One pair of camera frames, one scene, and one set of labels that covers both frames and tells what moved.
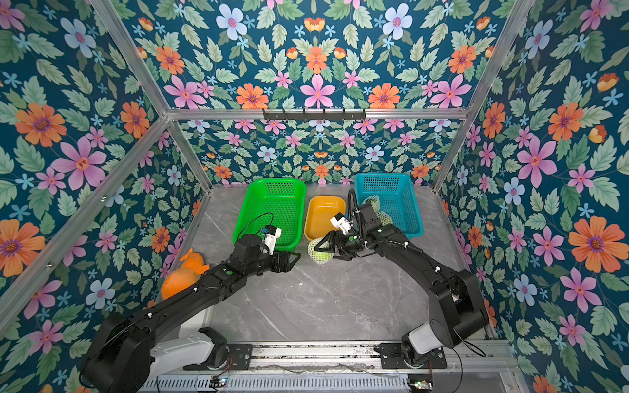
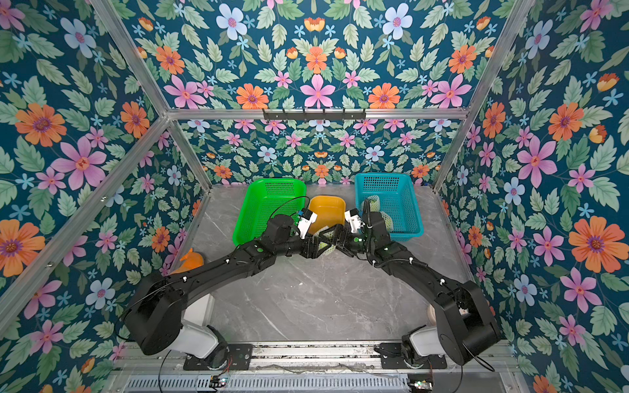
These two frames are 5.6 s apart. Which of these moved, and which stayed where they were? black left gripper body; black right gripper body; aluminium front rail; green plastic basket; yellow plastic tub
Moved: black left gripper body
Stayed: yellow plastic tub; green plastic basket; black right gripper body; aluminium front rail
